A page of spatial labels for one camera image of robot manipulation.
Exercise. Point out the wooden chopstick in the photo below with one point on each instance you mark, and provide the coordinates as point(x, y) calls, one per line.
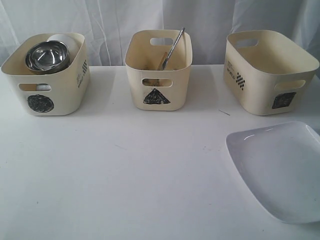
point(159, 68)

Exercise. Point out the steel table knife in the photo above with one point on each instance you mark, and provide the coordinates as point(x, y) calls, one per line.
point(168, 56)

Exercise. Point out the white ceramic bowl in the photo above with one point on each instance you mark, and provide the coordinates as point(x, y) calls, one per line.
point(70, 43)

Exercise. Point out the steel mug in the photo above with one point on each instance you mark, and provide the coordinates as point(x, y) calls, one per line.
point(42, 87)

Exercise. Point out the white square plate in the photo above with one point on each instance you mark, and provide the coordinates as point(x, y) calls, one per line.
point(280, 165)

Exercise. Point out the stainless steel bowl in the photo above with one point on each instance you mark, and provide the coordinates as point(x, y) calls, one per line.
point(48, 57)

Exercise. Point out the cream bin with triangle mark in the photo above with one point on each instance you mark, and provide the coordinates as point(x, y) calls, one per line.
point(152, 89)

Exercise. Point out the cream bin with circle mark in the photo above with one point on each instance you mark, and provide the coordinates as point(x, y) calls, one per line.
point(67, 87)

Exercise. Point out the white curtain backdrop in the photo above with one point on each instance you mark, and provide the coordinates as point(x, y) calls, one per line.
point(108, 25)

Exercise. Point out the cream bin with square mark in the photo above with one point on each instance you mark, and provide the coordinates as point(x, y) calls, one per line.
point(266, 71)

